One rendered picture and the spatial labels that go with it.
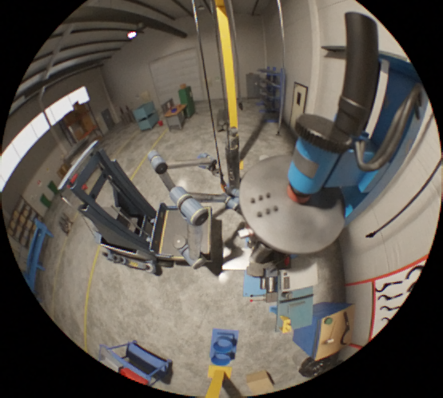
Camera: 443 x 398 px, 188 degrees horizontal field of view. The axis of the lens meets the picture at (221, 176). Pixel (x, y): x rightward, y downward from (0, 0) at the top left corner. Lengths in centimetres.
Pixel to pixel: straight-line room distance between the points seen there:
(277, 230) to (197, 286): 232
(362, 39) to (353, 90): 17
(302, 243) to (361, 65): 62
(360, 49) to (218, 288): 288
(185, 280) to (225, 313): 96
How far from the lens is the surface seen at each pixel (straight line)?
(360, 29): 51
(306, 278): 161
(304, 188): 53
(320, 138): 39
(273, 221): 56
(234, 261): 250
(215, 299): 269
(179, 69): 1169
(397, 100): 75
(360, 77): 47
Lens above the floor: 263
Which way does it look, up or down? 46 degrees down
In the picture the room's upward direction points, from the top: 9 degrees counter-clockwise
